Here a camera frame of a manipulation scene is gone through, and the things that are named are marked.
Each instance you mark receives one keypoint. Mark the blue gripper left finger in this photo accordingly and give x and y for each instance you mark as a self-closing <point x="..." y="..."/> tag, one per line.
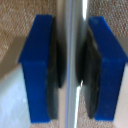
<point x="35" y="70"/>

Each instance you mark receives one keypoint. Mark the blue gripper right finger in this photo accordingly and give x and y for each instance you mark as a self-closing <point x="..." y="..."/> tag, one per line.
<point x="110" y="73"/>

